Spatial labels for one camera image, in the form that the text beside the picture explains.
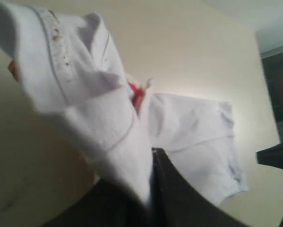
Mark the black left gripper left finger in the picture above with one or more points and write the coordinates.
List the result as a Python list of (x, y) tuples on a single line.
[(105, 205)]

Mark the orange neck label tag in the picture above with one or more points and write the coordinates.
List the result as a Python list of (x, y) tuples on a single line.
[(140, 93)]

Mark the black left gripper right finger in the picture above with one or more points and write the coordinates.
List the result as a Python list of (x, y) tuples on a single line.
[(177, 204)]

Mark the white t-shirt red lettering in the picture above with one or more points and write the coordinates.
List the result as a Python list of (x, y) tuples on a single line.
[(71, 71)]

